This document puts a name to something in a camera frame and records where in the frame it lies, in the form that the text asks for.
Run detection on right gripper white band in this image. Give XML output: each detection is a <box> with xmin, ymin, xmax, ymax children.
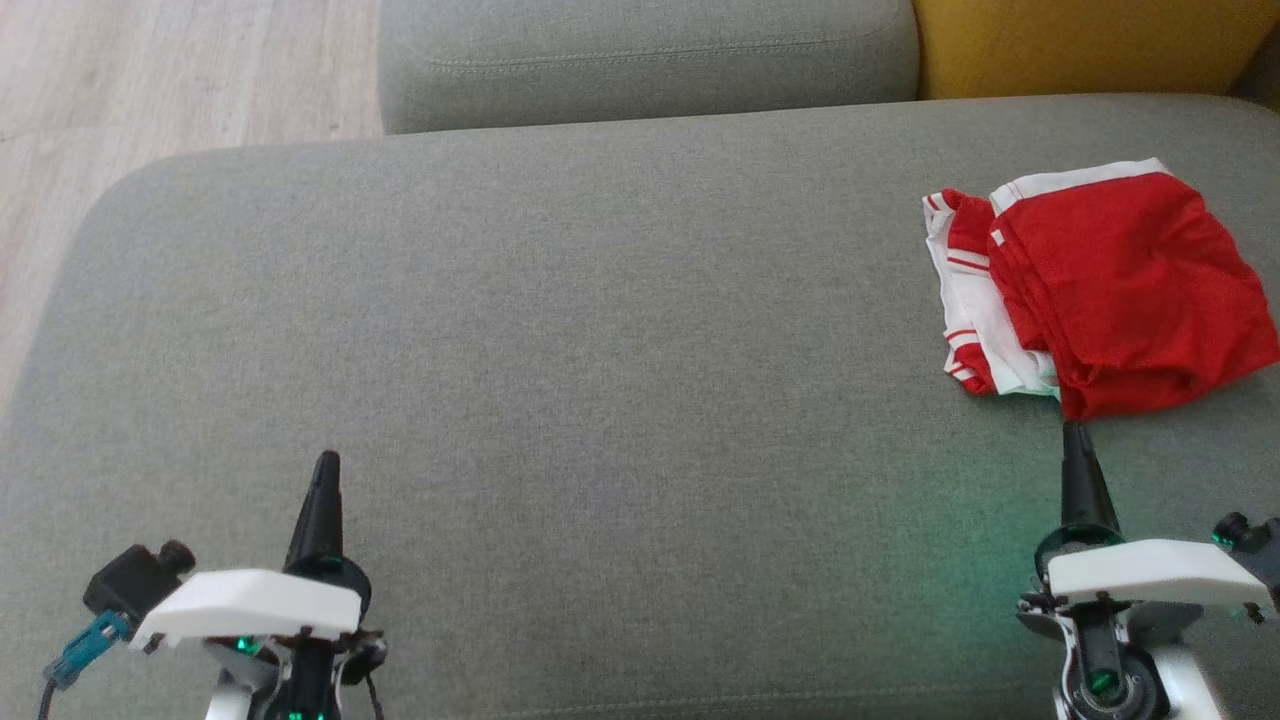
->
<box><xmin>1018</xmin><ymin>422</ymin><xmax>1278</xmax><ymax>720</ymax></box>

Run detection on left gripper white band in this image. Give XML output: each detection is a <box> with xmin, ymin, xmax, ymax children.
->
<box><xmin>130</xmin><ymin>451</ymin><xmax>389</xmax><ymax>720</ymax></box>

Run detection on red shorts with white stripe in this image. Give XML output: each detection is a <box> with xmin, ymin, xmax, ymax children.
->
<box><xmin>988</xmin><ymin>158</ymin><xmax>1280</xmax><ymax>422</ymax></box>

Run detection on red jersey with white sleeves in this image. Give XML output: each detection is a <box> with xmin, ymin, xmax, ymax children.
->
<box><xmin>922</xmin><ymin>188</ymin><xmax>1063</xmax><ymax>401</ymax></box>

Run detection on grey sofa seat cushion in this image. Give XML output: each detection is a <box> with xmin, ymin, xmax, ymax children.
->
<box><xmin>0</xmin><ymin>93</ymin><xmax>1280</xmax><ymax>720</ymax></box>

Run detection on yellow sofa cushion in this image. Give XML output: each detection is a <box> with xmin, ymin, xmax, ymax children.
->
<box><xmin>912</xmin><ymin>0</ymin><xmax>1280</xmax><ymax>101</ymax></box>

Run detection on grey sofa back cushion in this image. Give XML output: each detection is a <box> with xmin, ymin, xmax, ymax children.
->
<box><xmin>377</xmin><ymin>0</ymin><xmax>921</xmax><ymax>136</ymax></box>

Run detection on teal left cable connector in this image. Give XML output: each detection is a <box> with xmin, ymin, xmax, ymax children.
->
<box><xmin>45</xmin><ymin>610</ymin><xmax>133</xmax><ymax>688</ymax></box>

